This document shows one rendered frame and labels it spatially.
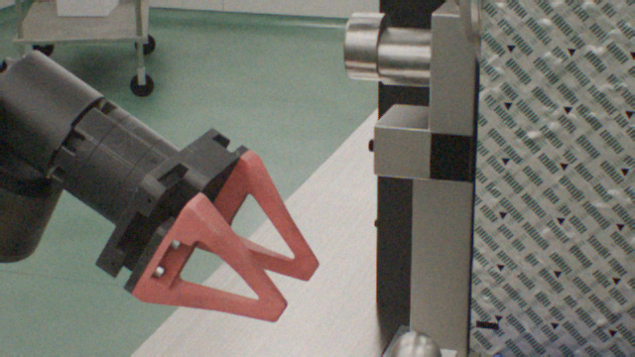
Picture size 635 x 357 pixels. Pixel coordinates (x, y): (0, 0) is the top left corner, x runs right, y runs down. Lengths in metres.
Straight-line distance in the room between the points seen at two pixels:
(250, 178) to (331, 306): 0.35
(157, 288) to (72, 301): 2.64
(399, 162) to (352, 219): 0.52
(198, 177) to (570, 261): 0.20
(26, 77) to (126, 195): 0.09
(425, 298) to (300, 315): 0.29
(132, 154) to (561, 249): 0.24
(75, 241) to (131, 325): 0.63
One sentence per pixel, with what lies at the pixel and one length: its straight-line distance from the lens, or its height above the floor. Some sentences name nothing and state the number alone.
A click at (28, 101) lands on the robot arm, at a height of 1.16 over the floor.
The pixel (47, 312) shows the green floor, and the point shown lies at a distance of 3.27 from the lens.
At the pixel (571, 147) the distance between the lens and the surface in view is 0.63.
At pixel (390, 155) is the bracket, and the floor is 1.12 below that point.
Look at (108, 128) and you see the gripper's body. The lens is 0.70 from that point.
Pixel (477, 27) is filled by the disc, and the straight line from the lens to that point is 0.62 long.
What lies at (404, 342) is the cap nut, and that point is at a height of 1.07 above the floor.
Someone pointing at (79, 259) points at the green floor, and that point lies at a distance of 3.58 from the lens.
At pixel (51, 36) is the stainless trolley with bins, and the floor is 0.26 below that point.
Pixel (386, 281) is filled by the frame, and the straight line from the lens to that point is 1.05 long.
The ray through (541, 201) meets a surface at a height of 1.13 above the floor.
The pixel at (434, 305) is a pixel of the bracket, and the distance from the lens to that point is 0.77.
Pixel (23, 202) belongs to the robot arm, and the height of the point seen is 1.10.
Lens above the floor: 1.34
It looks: 19 degrees down
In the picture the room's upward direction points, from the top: straight up
